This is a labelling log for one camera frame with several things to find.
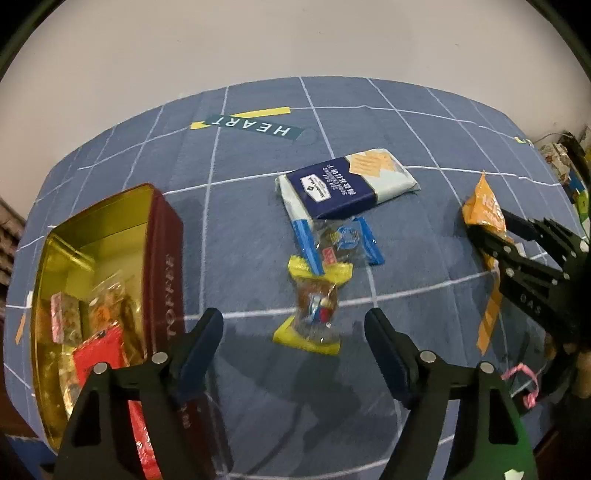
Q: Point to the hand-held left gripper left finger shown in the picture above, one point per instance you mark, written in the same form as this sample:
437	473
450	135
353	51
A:
203	350

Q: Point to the clear orange snack packet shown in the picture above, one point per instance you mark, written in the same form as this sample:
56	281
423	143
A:
107	307

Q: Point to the brown wooden furniture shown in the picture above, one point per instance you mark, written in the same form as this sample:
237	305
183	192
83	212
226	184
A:
9	240

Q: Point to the clear yellow-edged candy packet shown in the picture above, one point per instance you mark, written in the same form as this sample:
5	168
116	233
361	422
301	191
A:
314	304

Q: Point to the pink snack packet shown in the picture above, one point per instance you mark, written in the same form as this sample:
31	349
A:
65	318

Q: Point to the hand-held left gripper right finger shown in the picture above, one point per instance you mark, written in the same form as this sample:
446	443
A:
385	355

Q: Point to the clear blue-edged candy packet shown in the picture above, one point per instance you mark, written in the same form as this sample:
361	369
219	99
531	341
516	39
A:
346	237

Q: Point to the red snack packet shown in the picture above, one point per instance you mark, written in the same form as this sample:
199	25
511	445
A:
101	348

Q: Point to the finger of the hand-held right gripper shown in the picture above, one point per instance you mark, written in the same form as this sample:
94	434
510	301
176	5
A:
554	235
521	272

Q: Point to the red tin box gold interior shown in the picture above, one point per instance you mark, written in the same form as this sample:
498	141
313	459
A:
161	258

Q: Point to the pink ribbon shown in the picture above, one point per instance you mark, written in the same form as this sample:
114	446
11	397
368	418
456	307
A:
524	374

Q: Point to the navy and white cracker packet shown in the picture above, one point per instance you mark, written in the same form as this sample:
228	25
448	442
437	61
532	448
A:
337	184

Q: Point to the cluttered colourful items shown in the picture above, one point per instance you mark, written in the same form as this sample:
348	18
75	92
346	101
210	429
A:
565	161

